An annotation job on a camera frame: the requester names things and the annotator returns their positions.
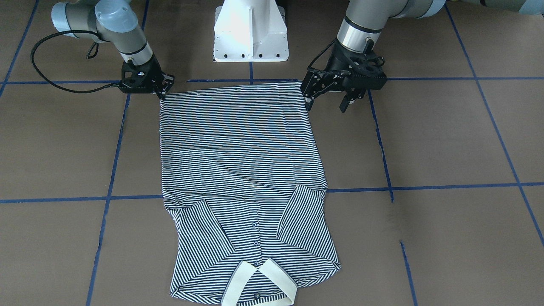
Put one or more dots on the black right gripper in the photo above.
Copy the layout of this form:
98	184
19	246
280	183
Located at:
156	71

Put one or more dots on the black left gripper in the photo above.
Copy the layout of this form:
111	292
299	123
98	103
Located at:
335	62

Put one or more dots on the navy white striped polo shirt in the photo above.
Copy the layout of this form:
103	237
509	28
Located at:
243	181

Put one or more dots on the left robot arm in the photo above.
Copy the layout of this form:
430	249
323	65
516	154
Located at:
366	19

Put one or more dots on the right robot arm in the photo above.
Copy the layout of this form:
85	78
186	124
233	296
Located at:
114	21

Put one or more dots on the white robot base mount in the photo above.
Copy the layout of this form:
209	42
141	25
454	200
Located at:
250	31

